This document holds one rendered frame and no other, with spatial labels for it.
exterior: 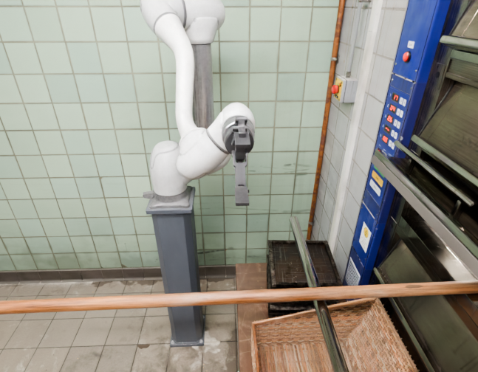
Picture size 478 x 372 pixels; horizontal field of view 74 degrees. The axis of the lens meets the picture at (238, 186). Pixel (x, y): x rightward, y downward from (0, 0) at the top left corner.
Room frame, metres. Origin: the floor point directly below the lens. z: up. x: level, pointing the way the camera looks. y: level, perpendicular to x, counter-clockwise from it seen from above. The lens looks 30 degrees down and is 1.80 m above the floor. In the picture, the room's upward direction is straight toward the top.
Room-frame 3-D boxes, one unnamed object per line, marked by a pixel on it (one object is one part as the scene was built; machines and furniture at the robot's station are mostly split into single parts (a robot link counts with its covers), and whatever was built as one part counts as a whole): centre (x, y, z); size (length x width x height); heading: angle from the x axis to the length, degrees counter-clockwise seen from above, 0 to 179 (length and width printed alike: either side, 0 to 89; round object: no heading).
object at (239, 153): (0.74, 0.00, 1.49); 0.09 x 0.07 x 0.08; 2
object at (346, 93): (1.47, -0.49, 1.46); 0.10 x 0.07 x 0.10; 2
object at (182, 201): (1.27, 0.34, 1.03); 0.22 x 0.18 x 0.06; 92
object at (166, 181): (1.27, 0.31, 1.17); 0.18 x 0.16 x 0.22; 127
